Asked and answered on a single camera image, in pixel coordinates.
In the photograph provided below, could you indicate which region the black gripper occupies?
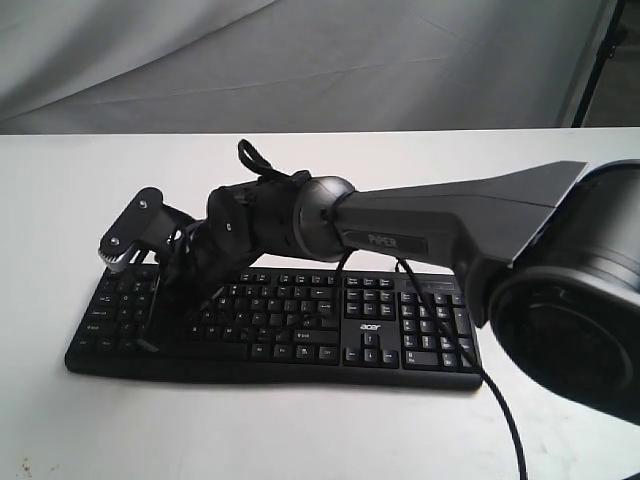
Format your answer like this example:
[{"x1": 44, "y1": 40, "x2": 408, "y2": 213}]
[{"x1": 137, "y1": 220, "x2": 250, "y2": 353}]

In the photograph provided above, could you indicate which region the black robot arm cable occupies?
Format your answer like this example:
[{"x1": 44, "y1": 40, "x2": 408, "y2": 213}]
[{"x1": 237, "y1": 139, "x2": 529, "y2": 480}]

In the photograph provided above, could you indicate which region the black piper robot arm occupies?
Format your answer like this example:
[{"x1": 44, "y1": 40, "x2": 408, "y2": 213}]
[{"x1": 143, "y1": 160, "x2": 639, "y2": 423}]

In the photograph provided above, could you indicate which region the grey backdrop cloth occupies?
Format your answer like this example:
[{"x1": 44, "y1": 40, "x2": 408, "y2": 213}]
[{"x1": 1, "y1": 1, "x2": 615, "y2": 134}]

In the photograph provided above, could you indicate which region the black stand pole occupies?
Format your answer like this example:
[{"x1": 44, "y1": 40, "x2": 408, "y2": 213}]
[{"x1": 565, "y1": 1, "x2": 629, "y2": 128}]

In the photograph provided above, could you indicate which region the black acer keyboard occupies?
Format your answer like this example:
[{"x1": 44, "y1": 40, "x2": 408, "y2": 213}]
[{"x1": 64, "y1": 264, "x2": 482, "y2": 391}]

